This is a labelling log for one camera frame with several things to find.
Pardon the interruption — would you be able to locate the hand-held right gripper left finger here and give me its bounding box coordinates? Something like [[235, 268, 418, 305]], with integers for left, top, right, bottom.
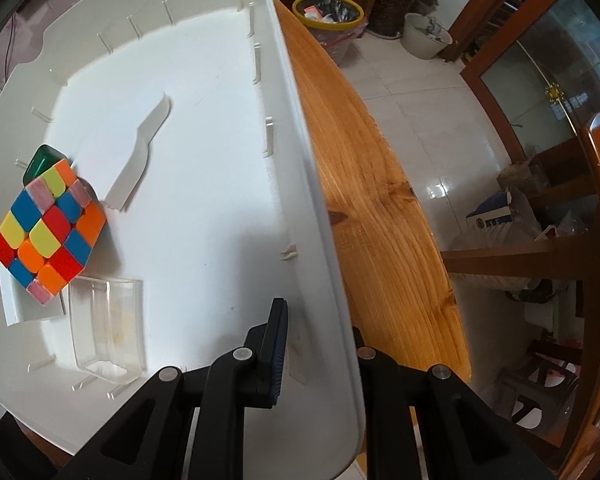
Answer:
[[55, 297, 291, 480]]

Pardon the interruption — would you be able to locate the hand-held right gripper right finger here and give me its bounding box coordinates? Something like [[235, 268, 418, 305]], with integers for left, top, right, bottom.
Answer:
[[352, 327, 556, 480]]

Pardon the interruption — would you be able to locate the clear plastic box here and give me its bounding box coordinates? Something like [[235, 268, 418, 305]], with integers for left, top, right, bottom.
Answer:
[[69, 275, 146, 386]]

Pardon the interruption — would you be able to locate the white plastic storage box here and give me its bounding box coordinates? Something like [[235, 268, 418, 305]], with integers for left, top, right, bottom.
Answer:
[[0, 0, 368, 480]]

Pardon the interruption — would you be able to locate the multicoloured puzzle cube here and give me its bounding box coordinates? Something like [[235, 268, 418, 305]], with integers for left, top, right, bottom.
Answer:
[[0, 159, 107, 308]]

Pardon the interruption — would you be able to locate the green bottle with gold cap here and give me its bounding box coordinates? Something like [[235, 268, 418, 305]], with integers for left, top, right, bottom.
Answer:
[[21, 144, 68, 186]]

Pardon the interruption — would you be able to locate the dark wooden stool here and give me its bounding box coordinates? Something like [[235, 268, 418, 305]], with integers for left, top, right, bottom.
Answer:
[[497, 340, 581, 446]]

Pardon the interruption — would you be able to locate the blue and white box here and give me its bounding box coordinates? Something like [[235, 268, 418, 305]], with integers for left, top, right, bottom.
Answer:
[[465, 192, 513, 233]]

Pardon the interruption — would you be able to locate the white plastic bag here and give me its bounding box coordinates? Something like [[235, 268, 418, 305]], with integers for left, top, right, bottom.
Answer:
[[450, 187, 543, 251]]

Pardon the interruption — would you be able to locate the curved white divider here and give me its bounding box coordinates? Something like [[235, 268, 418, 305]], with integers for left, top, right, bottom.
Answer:
[[104, 91, 172, 212]]

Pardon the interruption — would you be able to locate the brown cardboard box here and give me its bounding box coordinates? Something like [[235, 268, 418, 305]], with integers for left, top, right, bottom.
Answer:
[[497, 157, 551, 196]]

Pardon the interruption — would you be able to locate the flat white divider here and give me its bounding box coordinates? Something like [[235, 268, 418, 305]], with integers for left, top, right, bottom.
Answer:
[[0, 260, 68, 328]]

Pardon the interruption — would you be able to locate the trash bin with yellow rim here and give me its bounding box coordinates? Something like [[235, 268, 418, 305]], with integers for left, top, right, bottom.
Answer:
[[292, 0, 366, 66]]

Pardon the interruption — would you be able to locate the white bucket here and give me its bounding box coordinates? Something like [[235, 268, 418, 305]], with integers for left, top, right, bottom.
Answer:
[[400, 12, 453, 61]]

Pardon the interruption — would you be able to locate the wooden cabinet with glass door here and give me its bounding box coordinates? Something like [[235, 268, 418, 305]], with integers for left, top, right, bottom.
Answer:
[[450, 0, 600, 161]]

